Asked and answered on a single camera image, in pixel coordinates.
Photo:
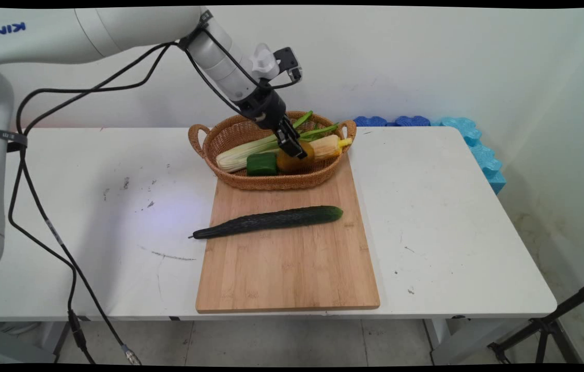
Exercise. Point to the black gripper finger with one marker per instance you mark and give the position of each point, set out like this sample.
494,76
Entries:
283,142
294,139

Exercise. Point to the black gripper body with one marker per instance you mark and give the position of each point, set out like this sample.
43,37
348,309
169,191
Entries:
266,107

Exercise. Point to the yellow-brown potato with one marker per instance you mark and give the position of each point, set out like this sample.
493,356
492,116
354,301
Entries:
292,163

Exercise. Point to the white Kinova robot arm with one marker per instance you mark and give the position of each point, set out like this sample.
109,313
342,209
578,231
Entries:
64,33

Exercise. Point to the green bell pepper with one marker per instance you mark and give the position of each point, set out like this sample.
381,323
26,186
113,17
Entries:
262,164

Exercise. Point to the corn cob in husk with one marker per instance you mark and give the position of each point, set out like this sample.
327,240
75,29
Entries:
329,146

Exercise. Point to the green celery stalk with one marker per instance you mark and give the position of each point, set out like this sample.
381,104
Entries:
245,152

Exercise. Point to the woven wicker basket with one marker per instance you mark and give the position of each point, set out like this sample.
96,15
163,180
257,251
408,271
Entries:
230,134

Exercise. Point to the dark blue foam tile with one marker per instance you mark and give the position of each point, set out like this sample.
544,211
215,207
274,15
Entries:
369,121
412,121

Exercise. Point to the dark green cucumber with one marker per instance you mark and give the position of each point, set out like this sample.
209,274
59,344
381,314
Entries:
271,220

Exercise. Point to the wooden cutting board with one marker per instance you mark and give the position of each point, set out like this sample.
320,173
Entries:
292,274

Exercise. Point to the light blue foam tile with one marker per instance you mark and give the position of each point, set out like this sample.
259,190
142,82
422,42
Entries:
480,150

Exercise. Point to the white table leg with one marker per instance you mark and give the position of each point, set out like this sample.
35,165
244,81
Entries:
8,346
452,341

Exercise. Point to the black tripod stand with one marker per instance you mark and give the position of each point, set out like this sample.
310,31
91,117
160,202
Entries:
548,326

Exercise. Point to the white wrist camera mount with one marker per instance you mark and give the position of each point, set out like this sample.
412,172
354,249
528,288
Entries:
264,62

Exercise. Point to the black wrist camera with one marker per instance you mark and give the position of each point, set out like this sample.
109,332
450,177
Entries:
288,59

